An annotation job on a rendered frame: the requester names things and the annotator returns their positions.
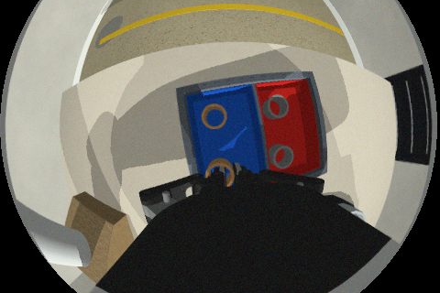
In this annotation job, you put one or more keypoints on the grey metal sleeve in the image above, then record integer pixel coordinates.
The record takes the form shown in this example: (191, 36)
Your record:
(287, 159)
(282, 103)

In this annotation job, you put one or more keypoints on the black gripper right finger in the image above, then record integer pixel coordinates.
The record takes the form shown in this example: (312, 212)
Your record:
(244, 176)

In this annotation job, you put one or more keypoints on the bronze bushing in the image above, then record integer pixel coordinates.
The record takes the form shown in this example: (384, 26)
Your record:
(209, 108)
(225, 163)

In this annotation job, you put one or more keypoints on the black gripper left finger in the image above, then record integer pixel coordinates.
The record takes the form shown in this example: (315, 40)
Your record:
(156, 199)

